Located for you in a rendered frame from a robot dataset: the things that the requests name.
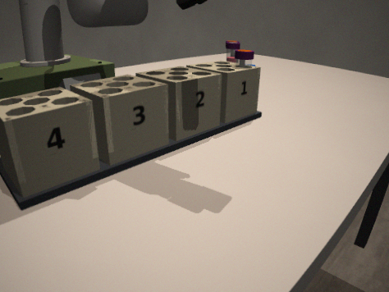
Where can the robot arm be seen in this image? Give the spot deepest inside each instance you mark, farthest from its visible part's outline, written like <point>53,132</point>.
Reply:
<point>42,26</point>

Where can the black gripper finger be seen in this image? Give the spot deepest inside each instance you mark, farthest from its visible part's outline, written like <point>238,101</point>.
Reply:
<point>184,4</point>

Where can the beige bucket adapter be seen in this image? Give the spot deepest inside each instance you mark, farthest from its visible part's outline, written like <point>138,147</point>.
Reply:
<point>240,88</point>
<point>128,120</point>
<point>53,143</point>
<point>194,100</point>

